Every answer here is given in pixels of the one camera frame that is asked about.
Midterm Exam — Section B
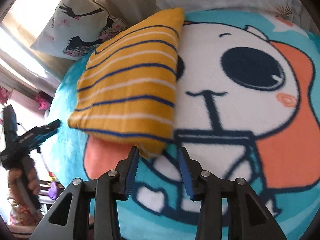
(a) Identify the yellow striped knit sweater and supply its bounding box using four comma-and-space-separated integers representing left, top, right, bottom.
68, 8, 184, 158

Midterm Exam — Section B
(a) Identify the person's left hand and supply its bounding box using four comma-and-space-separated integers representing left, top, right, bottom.
8, 167, 40, 204

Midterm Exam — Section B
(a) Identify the small white printed cushion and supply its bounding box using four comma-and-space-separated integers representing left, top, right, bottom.
31, 0, 127, 61

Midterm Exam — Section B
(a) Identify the teal cartoon fleece blanket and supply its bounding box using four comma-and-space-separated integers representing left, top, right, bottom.
45, 11, 319, 239

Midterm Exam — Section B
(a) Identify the beige curtain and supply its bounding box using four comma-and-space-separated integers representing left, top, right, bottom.
95, 0, 161, 27

